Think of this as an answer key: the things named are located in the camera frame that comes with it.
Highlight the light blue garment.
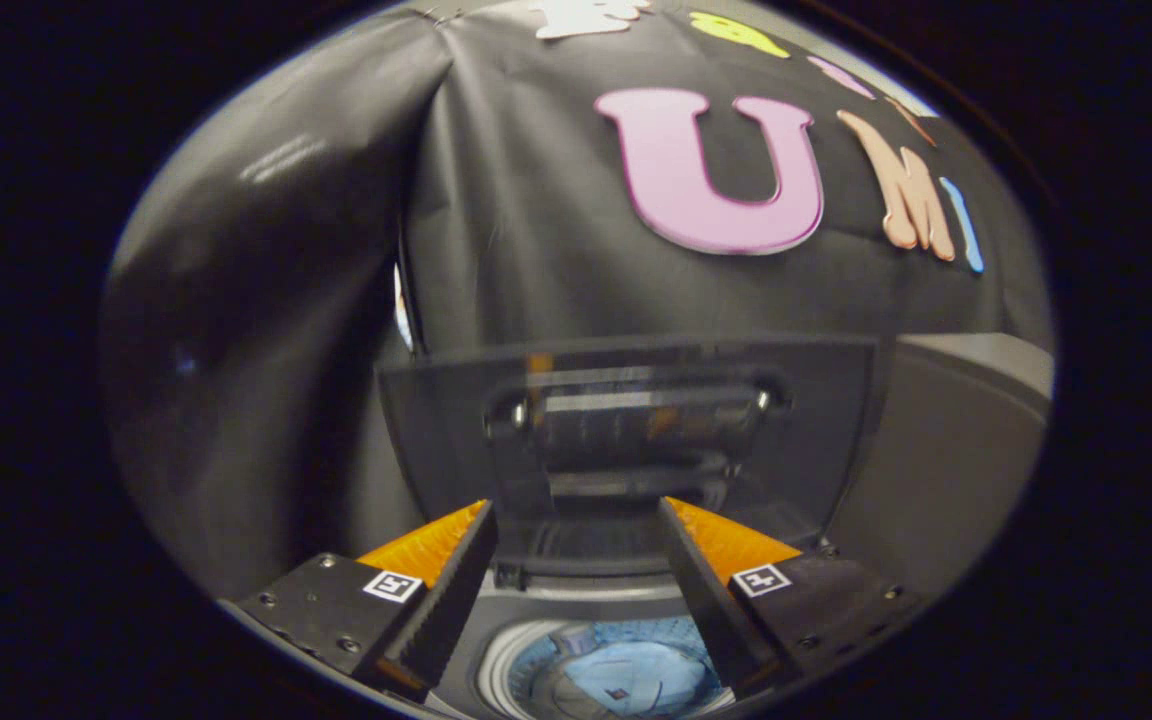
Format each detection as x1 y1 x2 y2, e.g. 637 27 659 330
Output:
511 618 722 719

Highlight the beige cabinet with grey top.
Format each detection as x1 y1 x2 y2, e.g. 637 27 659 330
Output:
826 333 1055 601

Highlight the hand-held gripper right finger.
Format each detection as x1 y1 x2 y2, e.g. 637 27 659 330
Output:
658 497 927 701

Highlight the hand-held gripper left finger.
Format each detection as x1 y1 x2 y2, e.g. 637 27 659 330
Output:
236 500 499 703

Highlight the black backdrop cloth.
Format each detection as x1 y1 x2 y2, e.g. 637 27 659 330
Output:
101 0 1055 601

